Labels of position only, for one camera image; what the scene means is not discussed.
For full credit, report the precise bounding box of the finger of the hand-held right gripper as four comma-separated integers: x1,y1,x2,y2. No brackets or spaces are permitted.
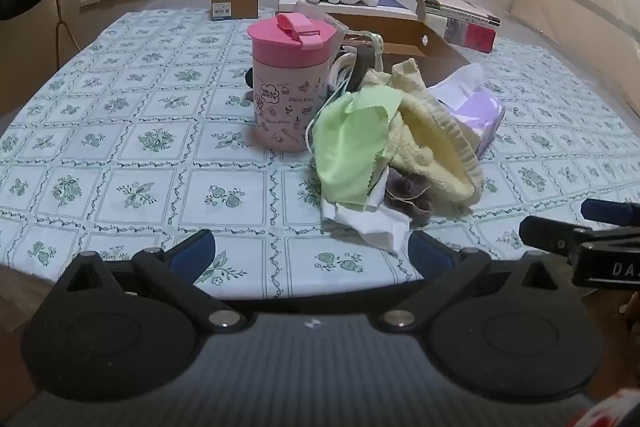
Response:
519,216,640,258
581,198,640,228

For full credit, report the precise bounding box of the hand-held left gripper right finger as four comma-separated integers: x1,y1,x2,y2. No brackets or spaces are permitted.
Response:
377,231,576,334

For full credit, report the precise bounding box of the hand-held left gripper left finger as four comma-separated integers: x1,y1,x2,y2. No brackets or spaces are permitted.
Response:
47,229,251,334

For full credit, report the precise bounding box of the white cloth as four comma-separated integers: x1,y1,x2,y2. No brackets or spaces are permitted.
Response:
322,167,412,255

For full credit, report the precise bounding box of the grey knit beanie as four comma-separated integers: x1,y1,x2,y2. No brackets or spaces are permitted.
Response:
384,169,436,228

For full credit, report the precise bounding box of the yellow knit hat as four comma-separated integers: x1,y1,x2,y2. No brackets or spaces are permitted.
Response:
360,58,485,208

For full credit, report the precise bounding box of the purple tissue pack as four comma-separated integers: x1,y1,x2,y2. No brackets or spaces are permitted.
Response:
427,63,506,158

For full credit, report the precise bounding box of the green cloth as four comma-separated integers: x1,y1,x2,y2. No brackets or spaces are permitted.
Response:
312,86,403,212

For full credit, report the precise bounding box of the pink lidded cup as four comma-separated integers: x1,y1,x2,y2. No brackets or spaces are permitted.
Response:
248,13,345,152

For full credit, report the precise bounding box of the thick red spine book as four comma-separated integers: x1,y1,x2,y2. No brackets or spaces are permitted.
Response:
425,9,497,54

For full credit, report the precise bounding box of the blue and white flat box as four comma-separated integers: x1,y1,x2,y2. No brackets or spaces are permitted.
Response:
277,0,418,20

